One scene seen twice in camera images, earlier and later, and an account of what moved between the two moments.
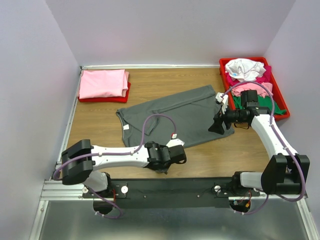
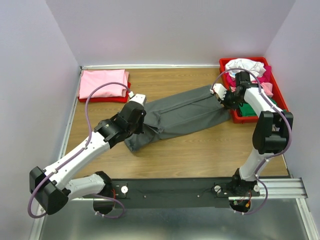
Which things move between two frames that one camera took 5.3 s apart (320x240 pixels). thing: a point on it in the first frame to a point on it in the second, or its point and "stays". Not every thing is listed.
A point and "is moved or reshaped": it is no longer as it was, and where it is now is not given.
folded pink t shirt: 103,83 stays
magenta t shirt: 265,78 stays
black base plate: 172,193 stays
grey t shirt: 194,111 is moved or reshaped
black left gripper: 165,170 to 139,130
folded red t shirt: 116,99 stays
